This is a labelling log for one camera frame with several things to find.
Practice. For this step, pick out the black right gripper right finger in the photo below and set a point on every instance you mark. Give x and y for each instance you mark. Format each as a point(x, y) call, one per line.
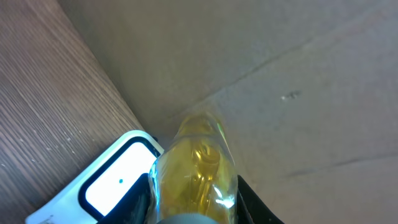
point(250, 208)

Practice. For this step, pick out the yellow liquid bottle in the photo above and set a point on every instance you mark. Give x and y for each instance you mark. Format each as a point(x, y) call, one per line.
point(196, 174)

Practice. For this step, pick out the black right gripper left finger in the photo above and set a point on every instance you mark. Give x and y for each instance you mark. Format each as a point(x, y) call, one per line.
point(132, 208)

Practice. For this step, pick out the white barcode scanner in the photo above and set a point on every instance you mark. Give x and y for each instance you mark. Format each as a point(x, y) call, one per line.
point(98, 189)

